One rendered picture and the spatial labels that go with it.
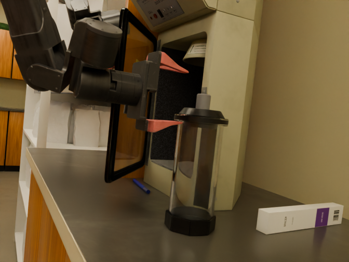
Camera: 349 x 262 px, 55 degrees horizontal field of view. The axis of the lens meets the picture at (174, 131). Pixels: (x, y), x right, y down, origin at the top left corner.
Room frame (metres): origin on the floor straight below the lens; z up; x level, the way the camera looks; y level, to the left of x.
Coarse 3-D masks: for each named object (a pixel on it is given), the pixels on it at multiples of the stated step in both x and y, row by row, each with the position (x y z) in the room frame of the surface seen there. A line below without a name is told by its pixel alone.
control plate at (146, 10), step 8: (144, 0) 0.95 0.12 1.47; (152, 0) 0.92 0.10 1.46; (160, 0) 0.89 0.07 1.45; (168, 0) 0.86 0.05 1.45; (176, 0) 0.84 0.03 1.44; (144, 8) 0.98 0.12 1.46; (152, 8) 0.95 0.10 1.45; (160, 8) 0.92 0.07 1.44; (176, 8) 0.86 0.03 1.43; (152, 16) 0.98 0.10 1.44; (168, 16) 0.91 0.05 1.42; (176, 16) 0.89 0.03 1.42; (152, 24) 1.01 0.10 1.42
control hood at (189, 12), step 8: (136, 0) 0.99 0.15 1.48; (184, 0) 0.81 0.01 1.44; (192, 0) 0.79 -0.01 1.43; (200, 0) 0.77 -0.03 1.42; (208, 0) 0.77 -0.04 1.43; (216, 0) 0.78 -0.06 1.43; (184, 8) 0.84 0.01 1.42; (192, 8) 0.81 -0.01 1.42; (200, 8) 0.79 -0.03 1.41; (208, 8) 0.77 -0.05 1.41; (216, 8) 0.78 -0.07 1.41; (144, 16) 1.02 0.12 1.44; (184, 16) 0.86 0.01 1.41; (192, 16) 0.85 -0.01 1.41; (160, 24) 0.98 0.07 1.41; (168, 24) 0.95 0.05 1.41; (176, 24) 0.94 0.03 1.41
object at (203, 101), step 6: (198, 96) 0.66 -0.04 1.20; (204, 96) 0.66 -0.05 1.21; (210, 96) 0.66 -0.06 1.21; (198, 102) 0.66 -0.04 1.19; (204, 102) 0.66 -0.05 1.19; (186, 108) 0.65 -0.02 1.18; (192, 108) 0.64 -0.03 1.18; (198, 108) 0.66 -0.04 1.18; (204, 108) 0.66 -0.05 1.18; (186, 114) 0.64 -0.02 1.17; (192, 114) 0.63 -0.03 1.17; (198, 114) 0.63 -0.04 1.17; (204, 114) 0.63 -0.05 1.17; (210, 114) 0.63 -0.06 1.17; (216, 114) 0.64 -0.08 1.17; (222, 114) 0.66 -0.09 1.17
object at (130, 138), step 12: (120, 12) 0.75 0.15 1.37; (120, 24) 0.75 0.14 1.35; (132, 36) 0.82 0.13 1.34; (144, 36) 0.92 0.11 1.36; (132, 48) 0.83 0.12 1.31; (144, 48) 0.93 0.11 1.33; (132, 60) 0.84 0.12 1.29; (120, 108) 0.79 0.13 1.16; (120, 120) 0.80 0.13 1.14; (132, 120) 0.89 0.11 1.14; (120, 132) 0.81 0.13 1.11; (132, 132) 0.90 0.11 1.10; (144, 132) 1.01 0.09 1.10; (108, 144) 0.75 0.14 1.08; (120, 144) 0.81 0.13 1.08; (132, 144) 0.91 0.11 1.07; (108, 156) 0.75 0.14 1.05; (120, 156) 0.82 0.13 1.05; (132, 156) 0.92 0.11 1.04; (108, 168) 0.75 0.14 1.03; (120, 168) 0.83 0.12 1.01
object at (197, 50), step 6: (198, 42) 0.90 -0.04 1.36; (204, 42) 0.89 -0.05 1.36; (192, 48) 0.91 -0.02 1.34; (198, 48) 0.89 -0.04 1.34; (204, 48) 0.88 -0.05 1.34; (186, 54) 0.92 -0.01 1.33; (192, 54) 0.89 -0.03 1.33; (198, 54) 0.88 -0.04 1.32; (204, 54) 0.87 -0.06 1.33; (186, 60) 0.98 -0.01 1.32; (192, 60) 1.00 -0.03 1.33; (198, 60) 1.02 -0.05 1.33; (204, 60) 1.02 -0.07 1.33
